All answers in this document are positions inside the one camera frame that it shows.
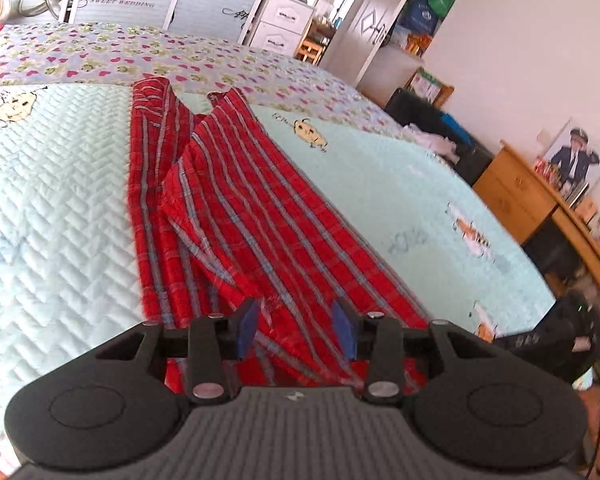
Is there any black chair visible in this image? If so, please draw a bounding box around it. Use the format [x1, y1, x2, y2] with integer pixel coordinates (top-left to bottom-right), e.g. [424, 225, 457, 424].
[384, 87, 496, 187]

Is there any hanging shopping bag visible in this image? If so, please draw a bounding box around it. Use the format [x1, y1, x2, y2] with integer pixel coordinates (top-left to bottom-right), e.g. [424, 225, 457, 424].
[397, 0, 457, 37]

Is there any wooden chair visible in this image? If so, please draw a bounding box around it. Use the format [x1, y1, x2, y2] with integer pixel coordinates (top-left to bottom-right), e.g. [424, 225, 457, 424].
[294, 30, 332, 67]

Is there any green cardboard box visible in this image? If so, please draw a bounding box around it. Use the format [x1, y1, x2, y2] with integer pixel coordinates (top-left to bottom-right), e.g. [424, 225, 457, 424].
[405, 66, 455, 109]

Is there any child portrait photo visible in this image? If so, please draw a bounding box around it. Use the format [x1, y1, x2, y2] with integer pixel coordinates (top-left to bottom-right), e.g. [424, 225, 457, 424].
[542, 119, 600, 197]

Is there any white door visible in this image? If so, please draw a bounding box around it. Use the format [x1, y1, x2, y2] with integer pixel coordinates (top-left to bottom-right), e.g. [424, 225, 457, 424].
[320, 0, 433, 87]

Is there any wooden desk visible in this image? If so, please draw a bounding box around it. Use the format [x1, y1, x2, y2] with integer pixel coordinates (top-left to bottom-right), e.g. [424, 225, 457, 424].
[472, 139, 600, 307]

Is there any red plaid shirt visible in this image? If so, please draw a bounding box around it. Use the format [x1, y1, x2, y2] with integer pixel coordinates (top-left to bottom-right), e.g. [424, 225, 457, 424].
[126, 76, 431, 396]

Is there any bee print quilt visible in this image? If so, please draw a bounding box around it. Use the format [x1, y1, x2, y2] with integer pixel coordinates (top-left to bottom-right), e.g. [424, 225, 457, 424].
[0, 82, 557, 461]

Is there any frog print blanket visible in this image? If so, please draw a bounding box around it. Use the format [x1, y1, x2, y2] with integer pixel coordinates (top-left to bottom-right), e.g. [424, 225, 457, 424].
[0, 22, 406, 137]

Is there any white drawer cabinet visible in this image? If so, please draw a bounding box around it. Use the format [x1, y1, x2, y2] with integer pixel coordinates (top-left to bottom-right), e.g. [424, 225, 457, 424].
[251, 0, 317, 55]

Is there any white cloth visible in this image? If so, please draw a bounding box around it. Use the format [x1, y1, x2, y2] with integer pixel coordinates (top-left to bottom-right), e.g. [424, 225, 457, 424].
[401, 124, 462, 165]

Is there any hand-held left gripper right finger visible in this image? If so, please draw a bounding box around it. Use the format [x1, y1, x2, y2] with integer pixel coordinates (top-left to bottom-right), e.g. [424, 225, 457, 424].
[331, 300, 481, 405]

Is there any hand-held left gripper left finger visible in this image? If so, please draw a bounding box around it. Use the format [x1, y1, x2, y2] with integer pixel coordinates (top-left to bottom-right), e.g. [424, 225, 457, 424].
[95, 297, 261, 406]

